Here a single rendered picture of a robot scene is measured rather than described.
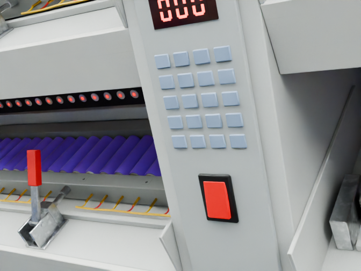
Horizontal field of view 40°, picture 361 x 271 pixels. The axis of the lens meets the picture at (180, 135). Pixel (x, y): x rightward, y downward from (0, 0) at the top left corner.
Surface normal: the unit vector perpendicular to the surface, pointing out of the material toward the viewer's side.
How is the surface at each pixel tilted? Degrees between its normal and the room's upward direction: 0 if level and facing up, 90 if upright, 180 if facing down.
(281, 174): 90
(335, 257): 18
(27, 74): 108
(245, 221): 90
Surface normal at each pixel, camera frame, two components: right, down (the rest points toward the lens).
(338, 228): -0.44, 0.60
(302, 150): 0.83, -0.01
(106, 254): -0.35, -0.80
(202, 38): -0.52, 0.33
